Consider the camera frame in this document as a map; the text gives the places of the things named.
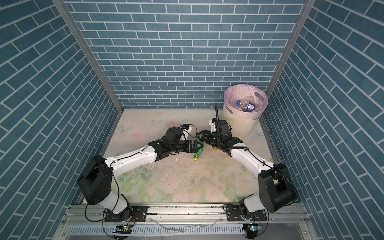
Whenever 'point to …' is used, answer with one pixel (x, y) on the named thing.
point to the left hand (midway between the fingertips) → (198, 145)
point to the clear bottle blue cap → (246, 105)
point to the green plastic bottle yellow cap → (197, 152)
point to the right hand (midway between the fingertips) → (198, 134)
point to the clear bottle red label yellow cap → (215, 148)
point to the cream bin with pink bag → (243, 124)
